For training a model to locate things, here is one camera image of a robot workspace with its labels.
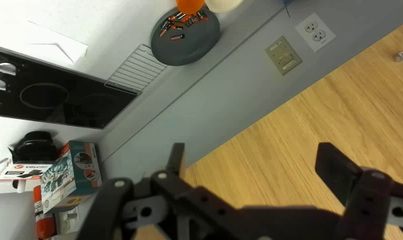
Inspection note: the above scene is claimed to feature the orange plastic cup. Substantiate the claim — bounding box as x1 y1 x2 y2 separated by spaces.
174 0 206 16

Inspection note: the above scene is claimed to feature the teal product carton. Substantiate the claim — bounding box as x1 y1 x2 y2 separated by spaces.
40 140 102 214

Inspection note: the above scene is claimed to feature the red canister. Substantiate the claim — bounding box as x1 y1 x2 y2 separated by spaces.
32 185 57 240

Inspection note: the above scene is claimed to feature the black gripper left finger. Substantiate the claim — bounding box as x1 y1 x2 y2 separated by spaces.
76 141 238 240

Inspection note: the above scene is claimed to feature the dark grey round plate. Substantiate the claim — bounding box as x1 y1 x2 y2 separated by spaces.
149 6 221 66

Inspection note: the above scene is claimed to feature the white red flat carton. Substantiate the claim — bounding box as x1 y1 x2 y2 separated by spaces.
0 161 53 184

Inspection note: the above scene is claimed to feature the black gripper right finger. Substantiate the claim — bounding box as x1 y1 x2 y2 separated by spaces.
315 141 403 240

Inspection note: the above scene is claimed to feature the cream plastic bowl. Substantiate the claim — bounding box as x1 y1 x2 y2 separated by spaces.
205 0 245 13

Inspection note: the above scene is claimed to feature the white wall power outlet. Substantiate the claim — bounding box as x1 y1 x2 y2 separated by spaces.
293 12 337 53

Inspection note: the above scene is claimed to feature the black glass cooktop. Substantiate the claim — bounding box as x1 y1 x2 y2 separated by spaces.
0 45 138 130

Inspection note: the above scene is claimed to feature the beige wall switch plate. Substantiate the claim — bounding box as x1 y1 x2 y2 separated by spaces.
264 36 302 76

